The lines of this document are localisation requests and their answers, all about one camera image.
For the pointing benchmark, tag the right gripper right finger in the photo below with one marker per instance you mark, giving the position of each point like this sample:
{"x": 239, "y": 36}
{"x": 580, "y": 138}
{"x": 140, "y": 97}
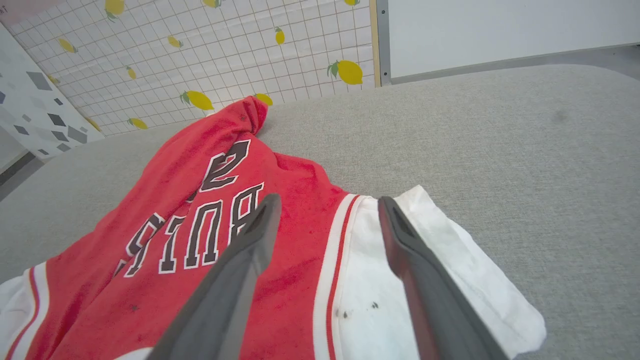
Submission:
{"x": 440, "y": 315}

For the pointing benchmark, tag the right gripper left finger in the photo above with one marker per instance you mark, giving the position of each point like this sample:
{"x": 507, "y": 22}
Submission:
{"x": 225, "y": 300}

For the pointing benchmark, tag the red and white jersey shirt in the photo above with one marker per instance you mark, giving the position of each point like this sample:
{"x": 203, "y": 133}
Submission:
{"x": 280, "y": 280}

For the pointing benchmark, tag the lemon print grid panel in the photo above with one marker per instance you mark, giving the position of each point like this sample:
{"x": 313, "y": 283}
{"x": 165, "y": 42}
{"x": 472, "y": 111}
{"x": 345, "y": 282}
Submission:
{"x": 225, "y": 55}

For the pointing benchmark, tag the terrazzo pattern white panel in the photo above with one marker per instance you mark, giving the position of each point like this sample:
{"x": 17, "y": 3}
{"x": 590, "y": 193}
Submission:
{"x": 40, "y": 110}

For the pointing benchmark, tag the grey metal post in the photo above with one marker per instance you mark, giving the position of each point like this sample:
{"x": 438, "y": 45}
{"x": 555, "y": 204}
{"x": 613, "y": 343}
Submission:
{"x": 383, "y": 45}

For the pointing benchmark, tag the light wooden partition frame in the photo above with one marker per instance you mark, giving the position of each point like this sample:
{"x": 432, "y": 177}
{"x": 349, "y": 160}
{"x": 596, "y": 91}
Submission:
{"x": 374, "y": 45}

